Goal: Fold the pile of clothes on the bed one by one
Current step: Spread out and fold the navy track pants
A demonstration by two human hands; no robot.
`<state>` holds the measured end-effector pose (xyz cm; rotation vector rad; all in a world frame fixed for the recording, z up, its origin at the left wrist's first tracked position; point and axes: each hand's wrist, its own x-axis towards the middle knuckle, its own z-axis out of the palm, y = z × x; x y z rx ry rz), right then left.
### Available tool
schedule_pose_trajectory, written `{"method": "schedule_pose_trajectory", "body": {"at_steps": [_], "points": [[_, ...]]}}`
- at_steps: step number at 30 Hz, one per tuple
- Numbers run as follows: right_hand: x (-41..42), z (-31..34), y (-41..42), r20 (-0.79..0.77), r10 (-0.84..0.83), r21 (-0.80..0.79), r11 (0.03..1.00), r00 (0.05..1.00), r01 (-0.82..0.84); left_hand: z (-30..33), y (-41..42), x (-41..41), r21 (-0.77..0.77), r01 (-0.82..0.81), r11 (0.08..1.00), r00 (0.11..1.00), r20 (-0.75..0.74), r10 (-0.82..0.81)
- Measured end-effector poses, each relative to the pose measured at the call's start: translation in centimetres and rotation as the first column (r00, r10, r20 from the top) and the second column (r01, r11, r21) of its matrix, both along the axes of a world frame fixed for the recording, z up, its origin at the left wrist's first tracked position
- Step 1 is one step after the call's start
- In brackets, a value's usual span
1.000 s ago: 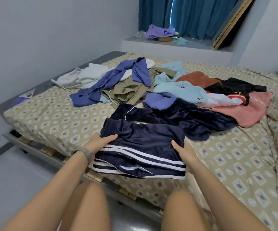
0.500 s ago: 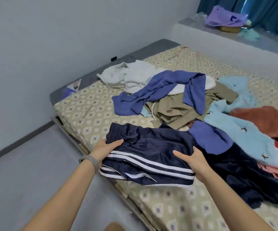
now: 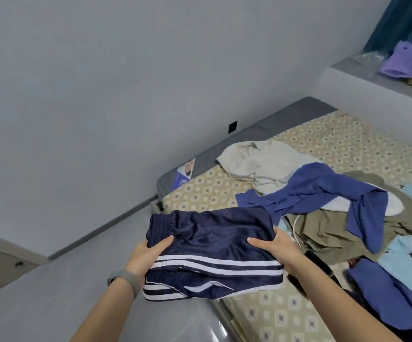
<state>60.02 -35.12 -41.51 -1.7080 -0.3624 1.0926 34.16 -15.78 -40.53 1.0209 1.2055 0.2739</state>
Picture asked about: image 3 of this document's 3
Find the person's right hand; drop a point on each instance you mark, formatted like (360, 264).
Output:
(278, 250)

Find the person's left hand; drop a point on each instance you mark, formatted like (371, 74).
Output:
(149, 258)

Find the navy velvet garment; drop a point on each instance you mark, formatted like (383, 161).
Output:
(327, 268)

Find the olive green trousers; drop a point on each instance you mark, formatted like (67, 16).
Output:
(327, 231)

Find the navy striped track pants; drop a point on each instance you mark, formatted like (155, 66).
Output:
(213, 245)

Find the white red-striped zip jacket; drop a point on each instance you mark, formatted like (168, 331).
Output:
(263, 164)

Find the bed with patterned beige sheet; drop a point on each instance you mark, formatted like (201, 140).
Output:
(320, 131)

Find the light blue fleece garment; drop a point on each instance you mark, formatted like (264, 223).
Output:
(409, 270)

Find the person's left forearm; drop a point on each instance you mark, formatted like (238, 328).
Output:
(106, 317)

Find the person's right forearm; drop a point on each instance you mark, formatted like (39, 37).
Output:
(341, 310)

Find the grey band wristwatch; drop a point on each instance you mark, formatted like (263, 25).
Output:
(124, 279)

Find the blue printed booklet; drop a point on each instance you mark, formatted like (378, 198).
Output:
(184, 174)

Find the clear plastic bag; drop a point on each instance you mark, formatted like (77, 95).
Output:
(370, 58)

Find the purple cloth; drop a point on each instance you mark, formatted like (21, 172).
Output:
(409, 60)

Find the blue curtain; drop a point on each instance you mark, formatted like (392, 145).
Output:
(409, 21)

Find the black wall socket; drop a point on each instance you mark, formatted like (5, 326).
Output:
(233, 127)

